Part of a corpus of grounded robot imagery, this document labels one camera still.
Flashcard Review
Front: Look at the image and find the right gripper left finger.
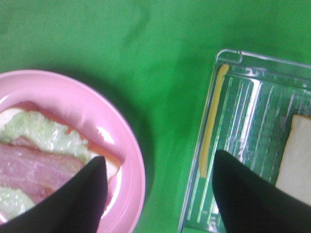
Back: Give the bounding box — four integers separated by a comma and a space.
0, 156, 107, 233

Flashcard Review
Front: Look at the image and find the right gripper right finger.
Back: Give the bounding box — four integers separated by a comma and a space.
212, 150, 311, 233

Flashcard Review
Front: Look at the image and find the bacon strip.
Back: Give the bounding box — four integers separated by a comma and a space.
0, 137, 86, 220

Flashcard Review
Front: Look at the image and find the green lettuce leaf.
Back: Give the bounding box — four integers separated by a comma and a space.
0, 108, 96, 223

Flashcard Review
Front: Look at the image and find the yellow cheese slice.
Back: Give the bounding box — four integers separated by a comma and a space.
198, 64, 229, 178

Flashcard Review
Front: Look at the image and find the right clear plastic container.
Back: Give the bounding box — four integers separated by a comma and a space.
178, 49, 311, 233

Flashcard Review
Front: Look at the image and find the pink round plate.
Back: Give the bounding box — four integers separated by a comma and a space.
0, 70, 145, 233

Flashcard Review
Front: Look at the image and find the green tablecloth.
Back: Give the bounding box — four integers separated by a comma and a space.
0, 0, 311, 233

